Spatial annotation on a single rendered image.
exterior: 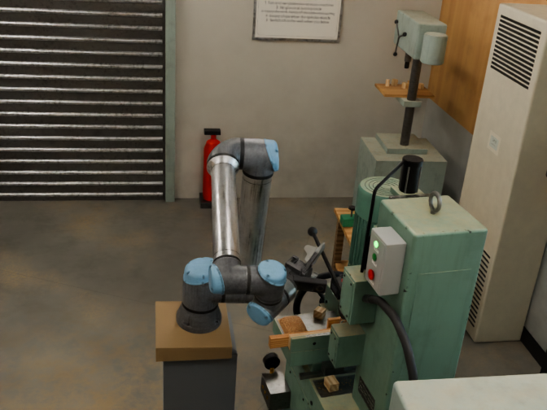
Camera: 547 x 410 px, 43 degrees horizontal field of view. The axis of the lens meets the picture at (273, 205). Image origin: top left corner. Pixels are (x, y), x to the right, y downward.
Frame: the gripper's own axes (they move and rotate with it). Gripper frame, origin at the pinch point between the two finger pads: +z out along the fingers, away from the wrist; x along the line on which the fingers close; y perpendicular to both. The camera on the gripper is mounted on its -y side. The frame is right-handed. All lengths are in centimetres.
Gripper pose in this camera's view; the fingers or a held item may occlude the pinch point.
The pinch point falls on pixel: (322, 259)
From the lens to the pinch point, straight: 244.1
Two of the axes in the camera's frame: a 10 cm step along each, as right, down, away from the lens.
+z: 5.7, -4.7, 6.8
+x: -1.3, 7.6, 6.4
